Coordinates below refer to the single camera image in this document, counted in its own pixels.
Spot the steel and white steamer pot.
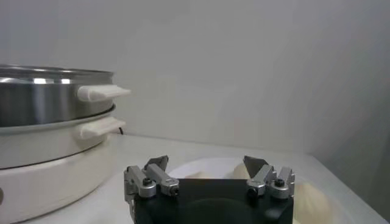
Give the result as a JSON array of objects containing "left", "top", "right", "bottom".
[{"left": 0, "top": 105, "right": 127, "bottom": 224}]

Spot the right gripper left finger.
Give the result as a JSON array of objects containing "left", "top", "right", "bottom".
[{"left": 123, "top": 155, "right": 180, "bottom": 214}]

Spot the stainless steel steamer basket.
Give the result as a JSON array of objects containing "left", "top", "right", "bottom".
[{"left": 0, "top": 63, "right": 132, "bottom": 128}]

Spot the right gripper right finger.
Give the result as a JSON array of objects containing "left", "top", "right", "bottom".
[{"left": 243, "top": 155, "right": 296, "bottom": 200}]

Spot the white round plate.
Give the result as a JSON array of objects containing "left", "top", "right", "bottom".
[{"left": 168, "top": 156, "right": 348, "bottom": 224}]

